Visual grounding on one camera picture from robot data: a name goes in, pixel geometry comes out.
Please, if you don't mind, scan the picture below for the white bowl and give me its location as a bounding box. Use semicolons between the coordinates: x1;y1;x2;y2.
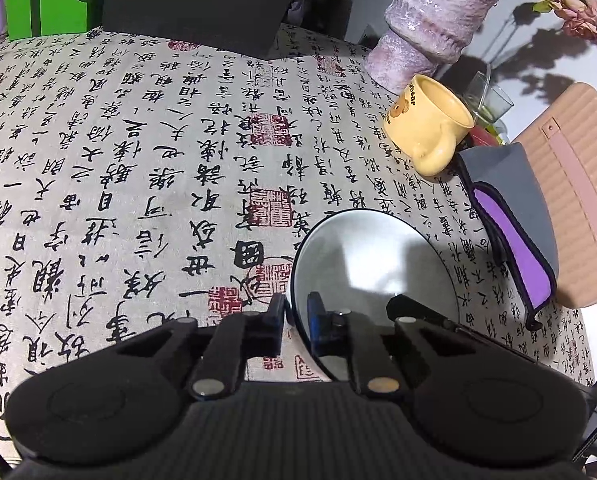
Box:
288;209;459;391

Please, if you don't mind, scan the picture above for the grey purple pouch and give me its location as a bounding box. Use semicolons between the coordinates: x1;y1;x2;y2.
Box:
456;143;559;332

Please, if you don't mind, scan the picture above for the yellow mug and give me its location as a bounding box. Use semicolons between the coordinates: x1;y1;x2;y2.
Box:
383;74;474;178

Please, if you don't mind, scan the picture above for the red small box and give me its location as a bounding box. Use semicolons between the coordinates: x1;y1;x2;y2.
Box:
466;125;501;148

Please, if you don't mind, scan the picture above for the pink small suitcase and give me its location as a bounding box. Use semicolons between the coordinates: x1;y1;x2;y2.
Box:
515;82;597;309

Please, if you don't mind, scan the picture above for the glass cup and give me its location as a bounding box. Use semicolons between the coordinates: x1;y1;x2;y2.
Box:
463;72;513;126

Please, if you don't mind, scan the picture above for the purple ceramic vase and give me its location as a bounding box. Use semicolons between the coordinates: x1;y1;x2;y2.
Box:
365;0;498;94

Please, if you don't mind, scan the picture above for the black paper bag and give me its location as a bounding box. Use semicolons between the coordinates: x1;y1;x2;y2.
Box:
102;0;293;58

